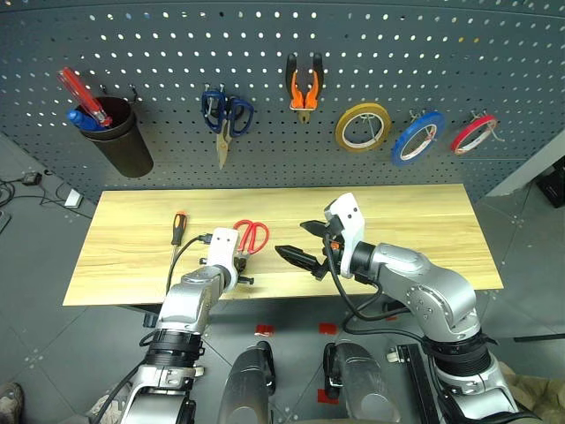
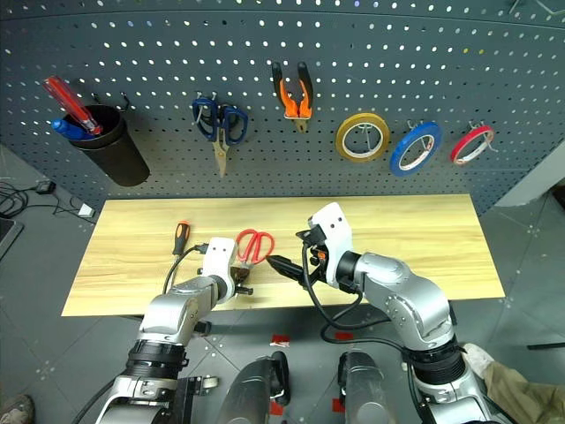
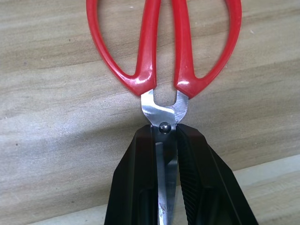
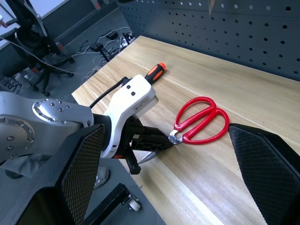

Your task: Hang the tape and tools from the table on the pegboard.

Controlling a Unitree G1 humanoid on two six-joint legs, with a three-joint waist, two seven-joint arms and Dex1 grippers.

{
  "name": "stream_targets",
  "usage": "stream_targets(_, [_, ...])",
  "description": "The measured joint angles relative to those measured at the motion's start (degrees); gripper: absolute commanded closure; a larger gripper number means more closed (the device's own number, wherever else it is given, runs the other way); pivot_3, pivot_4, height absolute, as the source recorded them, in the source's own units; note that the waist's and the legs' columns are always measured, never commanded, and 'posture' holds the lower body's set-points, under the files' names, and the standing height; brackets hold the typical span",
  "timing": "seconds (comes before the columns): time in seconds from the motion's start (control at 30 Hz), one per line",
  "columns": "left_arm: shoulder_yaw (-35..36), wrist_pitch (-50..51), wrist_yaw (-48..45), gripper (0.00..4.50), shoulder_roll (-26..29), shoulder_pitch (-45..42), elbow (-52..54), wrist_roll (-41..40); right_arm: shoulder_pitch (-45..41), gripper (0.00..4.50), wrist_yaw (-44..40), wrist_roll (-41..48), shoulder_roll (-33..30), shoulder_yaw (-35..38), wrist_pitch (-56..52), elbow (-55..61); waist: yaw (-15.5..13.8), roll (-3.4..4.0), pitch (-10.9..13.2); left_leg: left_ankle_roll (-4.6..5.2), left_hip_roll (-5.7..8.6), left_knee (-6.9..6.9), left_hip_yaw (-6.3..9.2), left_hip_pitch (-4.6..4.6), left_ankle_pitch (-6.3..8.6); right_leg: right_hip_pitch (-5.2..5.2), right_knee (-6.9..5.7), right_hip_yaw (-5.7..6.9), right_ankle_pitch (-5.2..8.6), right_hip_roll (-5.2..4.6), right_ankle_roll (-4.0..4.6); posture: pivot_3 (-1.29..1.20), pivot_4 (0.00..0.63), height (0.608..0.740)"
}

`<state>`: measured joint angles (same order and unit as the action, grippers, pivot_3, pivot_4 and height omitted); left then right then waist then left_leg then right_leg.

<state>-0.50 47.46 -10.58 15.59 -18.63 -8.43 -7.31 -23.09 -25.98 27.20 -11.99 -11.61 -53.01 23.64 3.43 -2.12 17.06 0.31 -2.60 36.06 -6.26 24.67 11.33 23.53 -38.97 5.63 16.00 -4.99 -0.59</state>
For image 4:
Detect red handled scissors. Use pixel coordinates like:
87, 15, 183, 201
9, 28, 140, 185
137, 96, 231, 165

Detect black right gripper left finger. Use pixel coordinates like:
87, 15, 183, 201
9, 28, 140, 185
16, 123, 105, 225

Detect orange black handled screwdriver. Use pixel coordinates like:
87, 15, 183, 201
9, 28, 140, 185
143, 61, 168, 85

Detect dark grey metal pegboard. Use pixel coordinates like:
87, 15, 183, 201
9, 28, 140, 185
117, 0, 300, 83

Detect black office chair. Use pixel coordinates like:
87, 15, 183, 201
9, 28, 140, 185
0, 0, 76, 97

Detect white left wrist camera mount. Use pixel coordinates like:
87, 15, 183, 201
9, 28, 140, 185
100, 74, 157, 159

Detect white caster wheel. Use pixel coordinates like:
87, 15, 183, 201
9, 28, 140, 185
127, 199, 143, 211

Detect brown hanging tool tip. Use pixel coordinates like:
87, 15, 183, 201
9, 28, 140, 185
207, 0, 217, 16

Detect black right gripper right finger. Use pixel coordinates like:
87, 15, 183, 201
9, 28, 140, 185
228, 122, 300, 225

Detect black power adapter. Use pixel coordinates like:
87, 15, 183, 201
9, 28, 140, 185
105, 31, 120, 40

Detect black table frame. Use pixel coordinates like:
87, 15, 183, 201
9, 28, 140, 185
83, 182, 135, 225

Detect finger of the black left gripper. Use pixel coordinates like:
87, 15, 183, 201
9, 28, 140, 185
126, 150, 142, 175
135, 126, 174, 153

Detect white power strip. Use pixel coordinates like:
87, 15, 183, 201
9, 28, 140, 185
120, 32, 136, 47

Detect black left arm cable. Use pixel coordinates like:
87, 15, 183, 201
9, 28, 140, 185
90, 76, 131, 109

